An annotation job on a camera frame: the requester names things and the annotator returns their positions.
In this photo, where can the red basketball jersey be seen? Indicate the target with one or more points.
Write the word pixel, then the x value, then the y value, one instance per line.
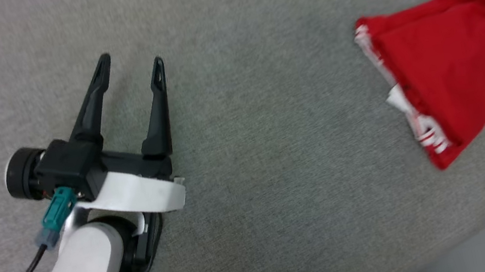
pixel 456 60

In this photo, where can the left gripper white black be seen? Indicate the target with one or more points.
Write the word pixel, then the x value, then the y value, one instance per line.
pixel 138 192

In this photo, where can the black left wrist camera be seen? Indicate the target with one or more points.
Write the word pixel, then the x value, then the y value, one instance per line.
pixel 71 169

